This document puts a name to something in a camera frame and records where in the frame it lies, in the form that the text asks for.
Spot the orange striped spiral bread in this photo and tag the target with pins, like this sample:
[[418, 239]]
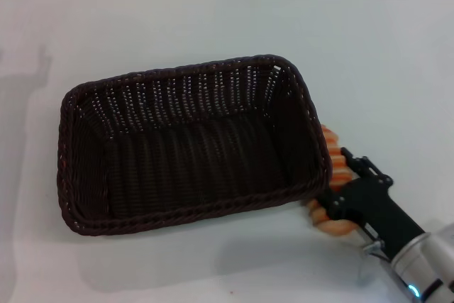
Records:
[[337, 161]]

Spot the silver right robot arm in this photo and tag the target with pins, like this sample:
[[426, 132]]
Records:
[[431, 267]]

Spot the dark brown woven basket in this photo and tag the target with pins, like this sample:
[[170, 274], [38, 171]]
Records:
[[191, 147]]

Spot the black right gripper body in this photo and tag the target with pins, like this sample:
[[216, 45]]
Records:
[[376, 207]]

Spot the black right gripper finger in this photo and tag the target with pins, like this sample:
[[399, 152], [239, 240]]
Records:
[[365, 168], [328, 202]]

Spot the metal wrist camera bracket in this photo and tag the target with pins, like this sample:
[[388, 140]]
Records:
[[372, 248]]

